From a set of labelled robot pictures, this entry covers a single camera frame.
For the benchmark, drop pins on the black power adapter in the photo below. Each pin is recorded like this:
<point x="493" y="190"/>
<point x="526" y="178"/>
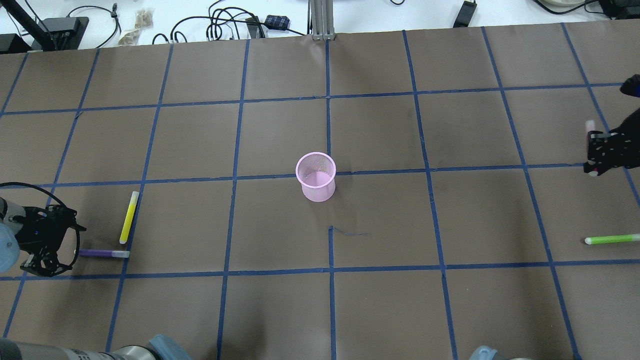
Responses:
<point x="465" y="14"/>

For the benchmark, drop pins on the purple pen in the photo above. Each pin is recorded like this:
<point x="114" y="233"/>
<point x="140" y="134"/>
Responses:
<point x="103" y="253"/>

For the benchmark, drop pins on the blue checked pouch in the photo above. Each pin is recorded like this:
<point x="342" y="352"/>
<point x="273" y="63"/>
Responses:
<point x="277" y="22"/>

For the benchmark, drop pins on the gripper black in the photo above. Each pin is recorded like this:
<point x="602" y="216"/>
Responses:
<point x="36" y="234"/>
<point x="631" y="131"/>

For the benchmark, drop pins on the aluminium frame post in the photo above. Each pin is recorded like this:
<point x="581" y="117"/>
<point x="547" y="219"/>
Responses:
<point x="321" y="16"/>

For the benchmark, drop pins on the pink mesh cup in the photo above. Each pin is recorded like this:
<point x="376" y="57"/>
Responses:
<point x="316" y="172"/>

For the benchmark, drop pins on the yellow pen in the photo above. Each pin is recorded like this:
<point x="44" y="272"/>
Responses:
<point x="129" y="217"/>

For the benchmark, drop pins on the green pen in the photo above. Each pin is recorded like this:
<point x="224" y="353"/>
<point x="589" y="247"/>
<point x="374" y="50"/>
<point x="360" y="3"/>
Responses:
<point x="612" y="239"/>

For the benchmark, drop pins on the pink pen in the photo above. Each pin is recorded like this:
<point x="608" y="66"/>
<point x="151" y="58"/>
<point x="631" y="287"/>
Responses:
<point x="590" y="167"/>

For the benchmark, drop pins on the black camera stand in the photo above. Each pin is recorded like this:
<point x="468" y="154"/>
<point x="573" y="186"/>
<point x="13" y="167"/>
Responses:
<point x="48" y="34"/>

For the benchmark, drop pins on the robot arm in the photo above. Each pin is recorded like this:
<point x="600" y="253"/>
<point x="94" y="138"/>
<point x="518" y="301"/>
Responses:
<point x="9" y="249"/>

